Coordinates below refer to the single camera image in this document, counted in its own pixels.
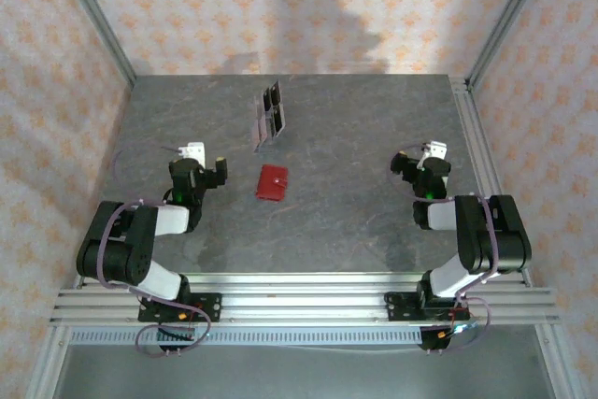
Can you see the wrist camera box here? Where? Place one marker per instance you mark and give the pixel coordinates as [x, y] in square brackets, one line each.
[195, 150]
[437, 149]

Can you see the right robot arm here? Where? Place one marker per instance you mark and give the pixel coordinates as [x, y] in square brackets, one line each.
[490, 240]

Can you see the aluminium frame post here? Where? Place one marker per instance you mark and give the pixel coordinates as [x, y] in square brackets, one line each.
[95, 11]
[551, 366]
[511, 11]
[46, 366]

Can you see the clear acrylic card stand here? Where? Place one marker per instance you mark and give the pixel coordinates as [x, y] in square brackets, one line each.
[268, 143]

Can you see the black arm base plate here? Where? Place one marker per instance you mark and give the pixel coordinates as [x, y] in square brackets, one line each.
[208, 308]
[397, 308]

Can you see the aluminium mounting rail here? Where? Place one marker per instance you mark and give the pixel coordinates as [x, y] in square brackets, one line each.
[299, 301]

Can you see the aluminium side rail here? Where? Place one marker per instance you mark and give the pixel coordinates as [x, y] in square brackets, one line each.
[476, 137]

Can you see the red leather card holder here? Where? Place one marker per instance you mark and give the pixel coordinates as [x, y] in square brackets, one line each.
[272, 182]

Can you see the pink VIP card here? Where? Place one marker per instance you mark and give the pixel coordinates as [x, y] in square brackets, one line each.
[254, 133]
[261, 104]
[261, 130]
[256, 107]

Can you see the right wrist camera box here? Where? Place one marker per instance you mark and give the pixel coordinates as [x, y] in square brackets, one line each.
[437, 149]

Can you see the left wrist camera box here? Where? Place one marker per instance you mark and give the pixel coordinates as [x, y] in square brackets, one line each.
[195, 150]

